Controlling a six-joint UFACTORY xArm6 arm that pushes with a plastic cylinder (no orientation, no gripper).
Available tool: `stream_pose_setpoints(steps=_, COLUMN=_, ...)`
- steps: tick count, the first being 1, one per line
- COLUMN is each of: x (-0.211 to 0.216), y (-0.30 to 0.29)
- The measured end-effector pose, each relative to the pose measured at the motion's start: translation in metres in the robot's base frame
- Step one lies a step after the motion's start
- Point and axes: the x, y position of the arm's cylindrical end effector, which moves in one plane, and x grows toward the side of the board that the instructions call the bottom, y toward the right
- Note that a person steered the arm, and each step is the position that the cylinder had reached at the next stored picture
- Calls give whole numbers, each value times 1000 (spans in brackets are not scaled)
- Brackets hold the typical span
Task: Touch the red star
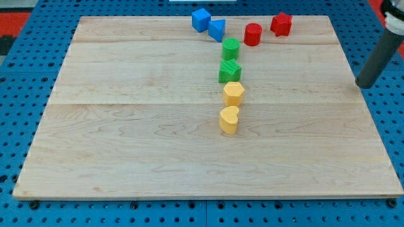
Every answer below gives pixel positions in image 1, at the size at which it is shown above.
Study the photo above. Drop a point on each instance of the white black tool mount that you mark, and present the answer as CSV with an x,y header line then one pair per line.
x,y
392,10

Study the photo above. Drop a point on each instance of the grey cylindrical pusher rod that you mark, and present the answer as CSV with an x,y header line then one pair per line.
x,y
383,52

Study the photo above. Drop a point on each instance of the red star block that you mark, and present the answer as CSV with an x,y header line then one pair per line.
x,y
281,24

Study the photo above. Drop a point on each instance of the green star block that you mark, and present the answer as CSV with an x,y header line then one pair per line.
x,y
229,71

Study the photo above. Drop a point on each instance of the red cylinder block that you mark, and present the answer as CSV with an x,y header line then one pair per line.
x,y
252,34

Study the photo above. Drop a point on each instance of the green cylinder block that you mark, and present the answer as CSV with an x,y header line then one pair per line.
x,y
230,49

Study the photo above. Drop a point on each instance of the yellow hexagon block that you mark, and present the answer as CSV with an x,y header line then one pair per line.
x,y
233,93

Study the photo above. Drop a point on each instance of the blue triangle block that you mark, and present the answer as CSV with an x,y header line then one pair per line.
x,y
216,29

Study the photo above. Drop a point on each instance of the yellow heart block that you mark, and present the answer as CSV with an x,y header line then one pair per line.
x,y
228,120

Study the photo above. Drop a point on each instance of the blue cube block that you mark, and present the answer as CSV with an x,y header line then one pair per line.
x,y
200,20

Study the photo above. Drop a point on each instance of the wooden board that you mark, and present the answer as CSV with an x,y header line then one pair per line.
x,y
134,112

